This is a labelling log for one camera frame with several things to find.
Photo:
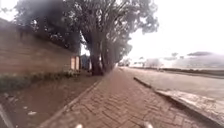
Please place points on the grey stone kerb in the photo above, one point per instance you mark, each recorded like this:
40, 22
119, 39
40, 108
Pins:
173, 100

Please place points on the pale gate pillar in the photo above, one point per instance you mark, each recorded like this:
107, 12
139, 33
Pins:
75, 62

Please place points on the robot's own part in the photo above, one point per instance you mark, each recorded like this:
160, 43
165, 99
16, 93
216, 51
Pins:
78, 126
148, 125

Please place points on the bare brown dirt strip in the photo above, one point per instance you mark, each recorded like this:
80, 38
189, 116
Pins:
46, 96

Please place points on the brown brick wall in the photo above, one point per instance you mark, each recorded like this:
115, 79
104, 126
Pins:
30, 53

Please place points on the row of large trees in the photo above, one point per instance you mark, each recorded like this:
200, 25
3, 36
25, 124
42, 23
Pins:
100, 33

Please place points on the grey asphalt road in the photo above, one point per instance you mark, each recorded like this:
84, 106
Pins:
186, 81

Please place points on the low green plants strip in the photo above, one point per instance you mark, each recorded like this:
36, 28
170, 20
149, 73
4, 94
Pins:
23, 81

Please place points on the red brick path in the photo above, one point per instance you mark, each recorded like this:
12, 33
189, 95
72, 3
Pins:
123, 96

